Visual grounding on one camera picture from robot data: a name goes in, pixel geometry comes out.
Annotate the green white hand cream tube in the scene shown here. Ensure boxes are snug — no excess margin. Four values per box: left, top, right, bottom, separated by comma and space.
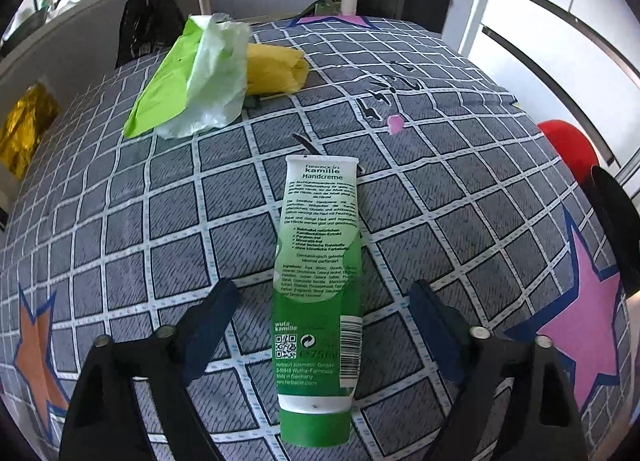
272, 155, 363, 448

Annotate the grey checkered star rug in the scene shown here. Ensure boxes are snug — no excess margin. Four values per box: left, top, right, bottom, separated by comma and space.
1, 18, 634, 460

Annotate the gold foil wrapper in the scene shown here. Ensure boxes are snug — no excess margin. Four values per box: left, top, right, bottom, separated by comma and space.
0, 82, 62, 181

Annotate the green plastic bag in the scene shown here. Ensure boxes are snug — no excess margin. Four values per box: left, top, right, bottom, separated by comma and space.
122, 14, 252, 140

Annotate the black plastic bag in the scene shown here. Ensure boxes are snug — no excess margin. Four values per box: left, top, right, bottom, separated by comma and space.
115, 0, 186, 68

